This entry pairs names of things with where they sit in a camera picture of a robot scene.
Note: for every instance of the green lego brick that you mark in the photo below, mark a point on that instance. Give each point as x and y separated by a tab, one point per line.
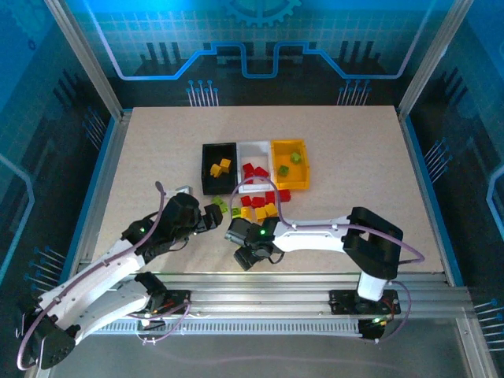
236	213
295	157
220	205
282	170

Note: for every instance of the red lego brick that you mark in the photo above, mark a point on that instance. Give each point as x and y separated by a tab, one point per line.
270	197
284	195
261	172
258	201
246	200
248	167
248	180

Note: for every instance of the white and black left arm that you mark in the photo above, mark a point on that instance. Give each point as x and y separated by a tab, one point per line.
94	283

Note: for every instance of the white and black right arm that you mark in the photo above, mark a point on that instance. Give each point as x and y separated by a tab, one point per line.
315	236

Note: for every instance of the black plastic bin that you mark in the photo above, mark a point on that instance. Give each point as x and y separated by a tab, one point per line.
218	185

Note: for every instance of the yellow lego brick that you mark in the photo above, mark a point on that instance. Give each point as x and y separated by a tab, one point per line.
225	164
246	213
271	209
215	170
260	214

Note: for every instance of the white plastic bin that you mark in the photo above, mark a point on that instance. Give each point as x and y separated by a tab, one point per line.
256	151

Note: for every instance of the yellow plastic bin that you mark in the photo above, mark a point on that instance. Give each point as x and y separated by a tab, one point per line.
293	179

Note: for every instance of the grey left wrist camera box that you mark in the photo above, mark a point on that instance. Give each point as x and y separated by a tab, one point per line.
179	191

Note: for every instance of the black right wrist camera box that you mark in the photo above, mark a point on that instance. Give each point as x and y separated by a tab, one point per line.
247	259

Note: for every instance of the aluminium front rail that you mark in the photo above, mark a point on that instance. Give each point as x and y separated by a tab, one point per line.
267	291

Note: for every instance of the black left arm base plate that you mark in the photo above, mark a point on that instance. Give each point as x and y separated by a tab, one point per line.
167	301

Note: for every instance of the aluminium side rail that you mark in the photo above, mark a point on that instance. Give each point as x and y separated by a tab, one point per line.
100	189
431	197

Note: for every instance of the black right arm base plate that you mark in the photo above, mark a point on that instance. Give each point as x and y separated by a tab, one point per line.
346	301

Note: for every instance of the aluminium frame post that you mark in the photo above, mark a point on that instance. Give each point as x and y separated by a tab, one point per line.
84	59
433	55

